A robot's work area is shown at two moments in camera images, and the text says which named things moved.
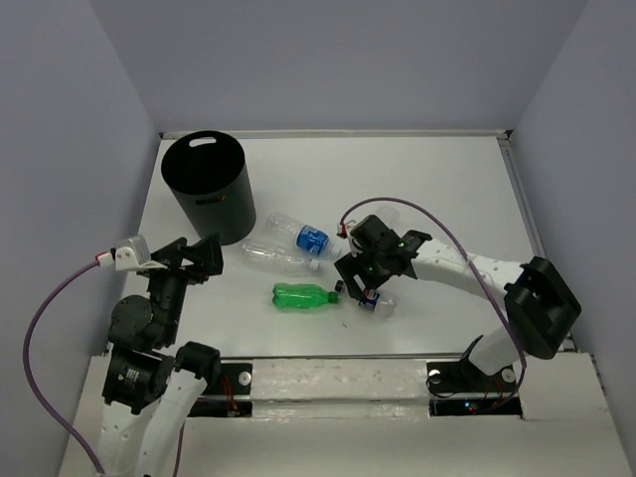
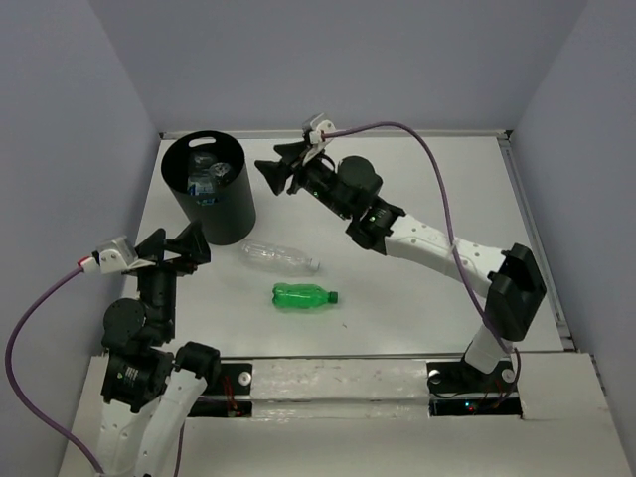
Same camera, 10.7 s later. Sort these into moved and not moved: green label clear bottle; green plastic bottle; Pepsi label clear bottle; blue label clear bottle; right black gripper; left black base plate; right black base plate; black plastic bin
Moved: right black gripper; green label clear bottle; blue label clear bottle; Pepsi label clear bottle
Not moved: black plastic bin; left black base plate; green plastic bottle; right black base plate
